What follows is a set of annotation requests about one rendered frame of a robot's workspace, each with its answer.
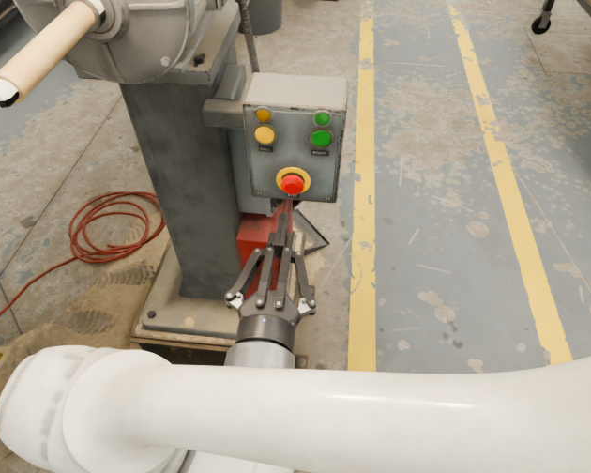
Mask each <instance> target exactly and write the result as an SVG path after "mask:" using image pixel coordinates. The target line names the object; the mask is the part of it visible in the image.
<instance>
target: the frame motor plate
mask: <svg viewBox="0 0 591 473"><path fill-rule="evenodd" d="M239 12H240V11H239V5H238V3H237V2H236V1H235V0H227V2H226V4H225V6H224V8H223V10H222V11H218V10H217V12H216V13H215V15H214V17H213V19H212V21H211V23H210V24H209V26H208V27H207V29H206V31H205V33H204V35H203V37H202V39H201V41H200V43H199V44H198V46H197V48H196V50H195V52H194V54H193V55H192V57H191V59H190V61H189V62H188V64H187V66H186V68H185V70H184V72H183V73H173V72H168V73H167V74H165V75H163V76H162V77H160V78H158V79H156V80H154V81H151V82H148V83H155V84H184V85H199V86H211V85H212V84H213V82H214V80H215V77H216V75H217V73H218V71H219V68H220V65H221V63H222V60H223V58H224V56H225V55H226V53H227V50H228V48H229V46H230V44H231V41H232V39H233V37H234V35H235V31H236V29H237V27H238V25H239V23H240V21H241V19H240V18H241V17H240V14H239ZM73 67H74V66H73ZM74 68H75V67H74ZM75 70H76V73H77V75H78V77H79V78H80V79H94V80H102V79H100V78H97V77H94V76H92V75H90V74H87V73H85V72H83V71H81V70H79V69H77V68H75Z"/></svg>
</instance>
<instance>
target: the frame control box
mask: <svg viewBox="0 0 591 473"><path fill-rule="evenodd" d="M347 91H348V80H347V79H346V78H341V77H325V76H309V75H293V74H277V73H261V72H254V73H252V75H251V78H250V83H249V86H248V89H247V92H246V95H245V98H244V100H243V102H242V111H243V119H244V128H245V137H246V146H247V155H248V164H249V172H250V189H251V195H252V196H253V197H263V198H274V200H275V203H276V204H278V205H281V204H282V203H283V201H284V199H286V200H298V201H311V202H322V203H336V202H337V200H338V190H339V181H340V171H341V154H342V145H343V135H344V132H345V128H344V126H345V123H346V111H347ZM259 106H266V107H268V108H269V109H271V111H272V113H273V118H272V120H271V121H270V122H268V123H261V122H259V121H258V120H256V118H255V116H254V111H255V109H256V108H257V107H259ZM319 110H326V111H328V112H330V113H331V116H332V121H331V123H330V124H329V125H328V126H327V127H318V126H316V125H315V124H314V122H313V119H312V118H313V115H314V113H315V112H317V111H319ZM260 127H267V128H270V129H271V130H272V131H273V132H274V138H273V140H272V141H271V142H269V143H262V142H260V141H258V140H257V138H256V136H255V131H256V130H257V129H258V128H260ZM318 130H323V131H326V132H327V133H328V134H329V135H330V137H331V140H330V143H329V144H328V145H327V146H323V147H320V146H317V145H315V144H314V143H313V142H312V140H311V137H312V135H313V134H314V133H315V132H316V131H318ZM287 175H297V176H299V177H300V178H301V179H302V180H303V182H304V189H303V191H302V192H301V193H299V194H296V195H292V194H288V193H286V192H284V191H283V190H282V188H281V186H280V184H281V181H282V179H283V178H284V177H285V176H287Z"/></svg>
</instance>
